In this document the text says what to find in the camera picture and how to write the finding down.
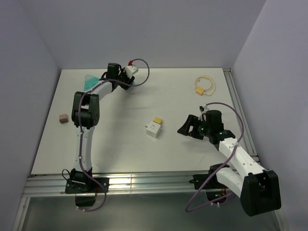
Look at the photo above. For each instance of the yellow charger with cable plugged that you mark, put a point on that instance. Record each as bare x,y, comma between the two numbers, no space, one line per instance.
199,91

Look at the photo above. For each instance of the teal triangular sheet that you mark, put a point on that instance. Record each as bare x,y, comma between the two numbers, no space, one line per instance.
90,82

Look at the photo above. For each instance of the aluminium table frame rail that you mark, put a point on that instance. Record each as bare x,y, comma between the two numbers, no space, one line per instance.
41,186

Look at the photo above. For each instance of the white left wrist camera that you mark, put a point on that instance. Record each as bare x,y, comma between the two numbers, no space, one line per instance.
131,70

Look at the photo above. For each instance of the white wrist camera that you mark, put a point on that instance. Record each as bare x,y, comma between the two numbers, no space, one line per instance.
203,109
131,70

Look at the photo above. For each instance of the white cube socket adapter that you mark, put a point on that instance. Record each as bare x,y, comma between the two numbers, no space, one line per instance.
153,129

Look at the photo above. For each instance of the brown cube charger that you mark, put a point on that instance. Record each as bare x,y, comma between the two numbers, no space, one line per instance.
63,118

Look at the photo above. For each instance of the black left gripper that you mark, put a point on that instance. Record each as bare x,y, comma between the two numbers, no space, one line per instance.
130,81

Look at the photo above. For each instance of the yellow two-port USB charger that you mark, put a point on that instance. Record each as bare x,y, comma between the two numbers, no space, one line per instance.
158,120

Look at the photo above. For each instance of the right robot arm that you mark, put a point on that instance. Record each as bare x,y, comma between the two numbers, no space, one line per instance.
257,187

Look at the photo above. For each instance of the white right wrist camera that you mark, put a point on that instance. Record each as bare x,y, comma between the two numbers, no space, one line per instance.
203,109

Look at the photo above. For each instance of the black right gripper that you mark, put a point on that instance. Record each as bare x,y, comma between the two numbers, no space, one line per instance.
193,121

